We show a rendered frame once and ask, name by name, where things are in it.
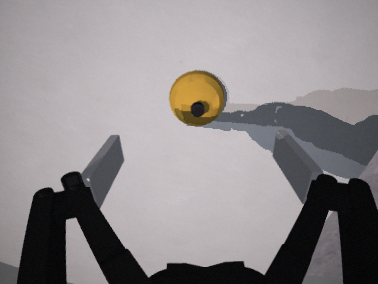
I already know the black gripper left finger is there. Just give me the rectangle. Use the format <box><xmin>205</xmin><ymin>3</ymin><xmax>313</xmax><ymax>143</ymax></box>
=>
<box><xmin>17</xmin><ymin>135</ymin><xmax>153</xmax><ymax>284</ymax></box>

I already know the brass desk bell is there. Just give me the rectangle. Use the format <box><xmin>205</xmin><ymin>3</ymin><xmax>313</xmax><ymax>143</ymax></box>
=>
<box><xmin>169</xmin><ymin>70</ymin><xmax>224</xmax><ymax>126</ymax></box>

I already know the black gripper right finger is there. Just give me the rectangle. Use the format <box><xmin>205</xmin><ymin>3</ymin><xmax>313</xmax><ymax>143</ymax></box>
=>
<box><xmin>259</xmin><ymin>130</ymin><xmax>378</xmax><ymax>284</ymax></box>

